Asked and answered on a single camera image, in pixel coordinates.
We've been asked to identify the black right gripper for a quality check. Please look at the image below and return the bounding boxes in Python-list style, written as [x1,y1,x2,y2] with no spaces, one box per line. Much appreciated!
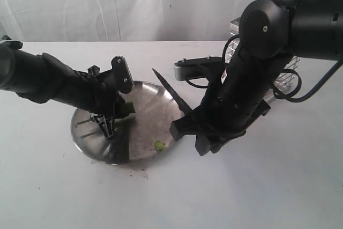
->
[169,78,271,156]

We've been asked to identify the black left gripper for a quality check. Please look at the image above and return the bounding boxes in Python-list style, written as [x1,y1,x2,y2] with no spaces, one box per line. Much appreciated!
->
[72,70,128,139]

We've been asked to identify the black kitchen knife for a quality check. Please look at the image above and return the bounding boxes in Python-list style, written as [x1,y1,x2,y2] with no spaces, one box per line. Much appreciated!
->
[152,69,198,115]

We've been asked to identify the small cut pepper piece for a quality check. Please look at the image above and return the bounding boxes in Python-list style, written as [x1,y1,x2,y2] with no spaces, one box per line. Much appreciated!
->
[154,141,166,152]

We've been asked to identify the green chili pepper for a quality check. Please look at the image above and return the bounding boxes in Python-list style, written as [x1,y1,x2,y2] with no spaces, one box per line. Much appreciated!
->
[124,102,136,116]

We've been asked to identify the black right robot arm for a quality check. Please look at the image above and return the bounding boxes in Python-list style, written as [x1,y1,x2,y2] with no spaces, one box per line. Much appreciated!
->
[170,0,342,155]

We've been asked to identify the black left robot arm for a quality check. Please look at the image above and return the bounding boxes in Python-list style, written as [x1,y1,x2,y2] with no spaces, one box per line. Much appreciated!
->
[1,35,135,139]

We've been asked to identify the round steel plate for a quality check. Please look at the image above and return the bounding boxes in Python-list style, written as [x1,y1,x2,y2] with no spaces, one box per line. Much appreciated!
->
[71,80,184,165]

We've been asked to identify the white backdrop curtain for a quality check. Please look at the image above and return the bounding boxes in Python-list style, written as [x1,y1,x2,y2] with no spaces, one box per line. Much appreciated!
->
[1,0,254,41]

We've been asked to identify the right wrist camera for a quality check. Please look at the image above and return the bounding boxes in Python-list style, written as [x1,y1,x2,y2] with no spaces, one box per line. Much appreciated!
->
[174,56,223,81]

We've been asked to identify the chrome wire utensil holder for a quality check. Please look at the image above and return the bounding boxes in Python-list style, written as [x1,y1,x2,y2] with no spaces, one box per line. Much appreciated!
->
[225,18,300,94]

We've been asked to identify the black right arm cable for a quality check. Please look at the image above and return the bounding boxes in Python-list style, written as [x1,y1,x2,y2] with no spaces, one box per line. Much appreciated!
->
[273,60,343,104]

